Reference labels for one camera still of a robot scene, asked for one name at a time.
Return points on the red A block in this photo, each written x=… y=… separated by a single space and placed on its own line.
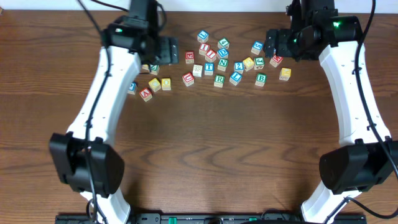
x=146 y=94

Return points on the green Z block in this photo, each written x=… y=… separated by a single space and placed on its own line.
x=154 y=69

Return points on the green 4 block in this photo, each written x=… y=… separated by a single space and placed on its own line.
x=223 y=43

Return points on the blue 5 block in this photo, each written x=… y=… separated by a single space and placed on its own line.
x=257 y=47

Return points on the red I block lower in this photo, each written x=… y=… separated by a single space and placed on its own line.
x=211 y=56

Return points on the blue L block top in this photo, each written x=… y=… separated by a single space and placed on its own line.
x=202 y=36

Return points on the red U block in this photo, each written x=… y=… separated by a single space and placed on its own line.
x=188 y=79

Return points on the blue D block centre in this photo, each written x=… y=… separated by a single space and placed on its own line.
x=223 y=53

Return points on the yellow block centre right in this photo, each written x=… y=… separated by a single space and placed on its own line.
x=248 y=64

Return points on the red I block upper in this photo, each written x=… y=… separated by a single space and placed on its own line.
x=204 y=48

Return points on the red E block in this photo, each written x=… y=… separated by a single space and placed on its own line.
x=189 y=57

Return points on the white picture block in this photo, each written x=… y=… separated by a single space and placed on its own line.
x=197 y=70

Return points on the blue T block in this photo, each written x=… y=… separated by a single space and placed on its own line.
x=209 y=68

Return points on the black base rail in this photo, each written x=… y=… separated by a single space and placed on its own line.
x=156 y=218

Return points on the red i block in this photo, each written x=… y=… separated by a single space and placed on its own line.
x=204 y=48
x=211 y=56

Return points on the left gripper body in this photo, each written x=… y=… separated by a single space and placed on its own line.
x=169 y=50

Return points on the blue L block lower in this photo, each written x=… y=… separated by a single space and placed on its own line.
x=235 y=78

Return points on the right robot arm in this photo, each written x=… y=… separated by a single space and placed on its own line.
x=367 y=155

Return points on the green R block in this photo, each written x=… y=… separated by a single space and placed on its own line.
x=219 y=81

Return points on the blue P block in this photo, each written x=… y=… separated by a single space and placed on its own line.
x=132 y=88

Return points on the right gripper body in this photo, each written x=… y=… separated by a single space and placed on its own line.
x=285 y=37

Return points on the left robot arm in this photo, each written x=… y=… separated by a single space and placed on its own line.
x=84 y=156

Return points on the green B block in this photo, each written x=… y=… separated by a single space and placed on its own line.
x=261 y=79

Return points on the blue 2 block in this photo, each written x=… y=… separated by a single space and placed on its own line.
x=239 y=67

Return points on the yellow block beside A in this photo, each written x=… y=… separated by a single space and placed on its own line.
x=155 y=85

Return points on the yellow O block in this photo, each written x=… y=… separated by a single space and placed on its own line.
x=166 y=84

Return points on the blue l block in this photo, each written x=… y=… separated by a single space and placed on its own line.
x=202 y=36
x=235 y=78

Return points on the yellow block far right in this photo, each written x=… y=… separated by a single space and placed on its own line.
x=285 y=74

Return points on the red M block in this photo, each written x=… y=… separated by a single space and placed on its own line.
x=276 y=60

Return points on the green N block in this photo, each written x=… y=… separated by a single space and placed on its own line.
x=222 y=64

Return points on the green J block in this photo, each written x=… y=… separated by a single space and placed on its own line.
x=259 y=63

